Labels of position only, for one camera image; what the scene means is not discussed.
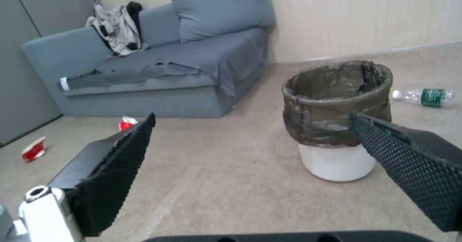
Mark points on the dark grey bin liner bag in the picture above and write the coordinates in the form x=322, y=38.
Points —
x=337, y=104

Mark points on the blue-grey sofa cushion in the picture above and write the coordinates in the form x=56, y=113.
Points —
x=220, y=12

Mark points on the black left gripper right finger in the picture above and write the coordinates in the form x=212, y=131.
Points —
x=415, y=169

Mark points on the white trash bin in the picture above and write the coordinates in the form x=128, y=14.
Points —
x=338, y=160

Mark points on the grey throw blanket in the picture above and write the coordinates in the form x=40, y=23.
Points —
x=187, y=63

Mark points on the crumpled red white wrapper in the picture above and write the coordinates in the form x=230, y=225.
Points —
x=127, y=123

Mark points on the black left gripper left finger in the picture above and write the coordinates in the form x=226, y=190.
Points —
x=108, y=177

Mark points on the clear plastic bottle green label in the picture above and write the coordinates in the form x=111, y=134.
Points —
x=426, y=97

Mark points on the grey and black jacket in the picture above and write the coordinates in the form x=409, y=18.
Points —
x=117, y=29

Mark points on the blue-grey fabric sofa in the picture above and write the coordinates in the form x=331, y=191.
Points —
x=151, y=71

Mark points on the crushed red paper cup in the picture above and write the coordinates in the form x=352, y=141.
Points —
x=34, y=150

